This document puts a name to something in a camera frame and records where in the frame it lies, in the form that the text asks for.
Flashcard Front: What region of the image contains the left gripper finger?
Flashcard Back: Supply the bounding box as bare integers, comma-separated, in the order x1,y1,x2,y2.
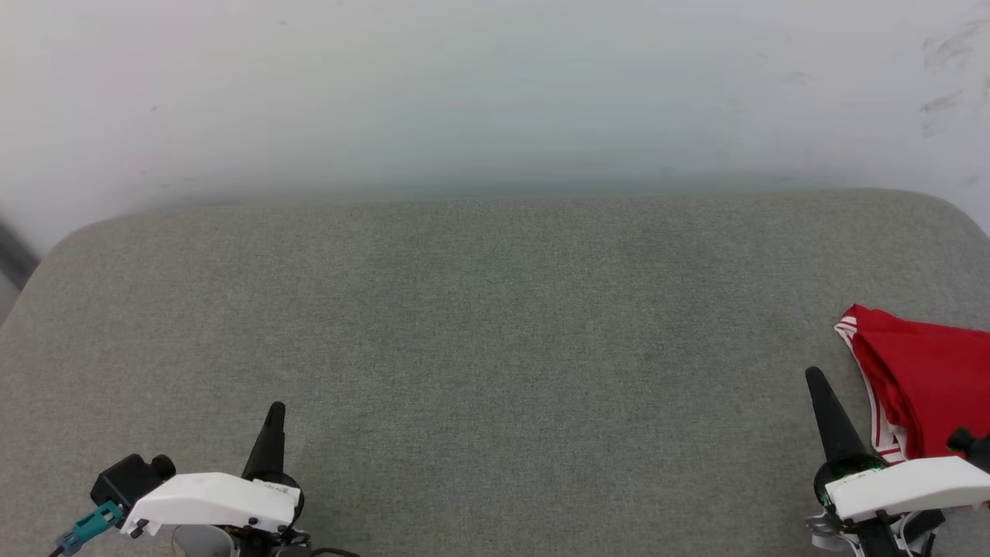
242,402,289,482

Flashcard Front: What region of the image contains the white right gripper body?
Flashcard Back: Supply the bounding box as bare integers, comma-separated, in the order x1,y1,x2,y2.
812,455,990,524

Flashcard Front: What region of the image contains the red and white basketball jersey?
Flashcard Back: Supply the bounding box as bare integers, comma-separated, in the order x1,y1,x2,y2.
834,304,990,465

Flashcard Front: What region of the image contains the teal cable connector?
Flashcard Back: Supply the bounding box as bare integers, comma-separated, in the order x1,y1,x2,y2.
56,501,125,555

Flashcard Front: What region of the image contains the grey fabric sofa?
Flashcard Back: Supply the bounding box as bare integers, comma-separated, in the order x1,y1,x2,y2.
0,190,990,557

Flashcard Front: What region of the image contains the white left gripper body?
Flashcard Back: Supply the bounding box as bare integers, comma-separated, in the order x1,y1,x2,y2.
120,470,305,540

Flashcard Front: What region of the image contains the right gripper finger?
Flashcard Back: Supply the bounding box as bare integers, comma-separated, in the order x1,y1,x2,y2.
804,367,869,463

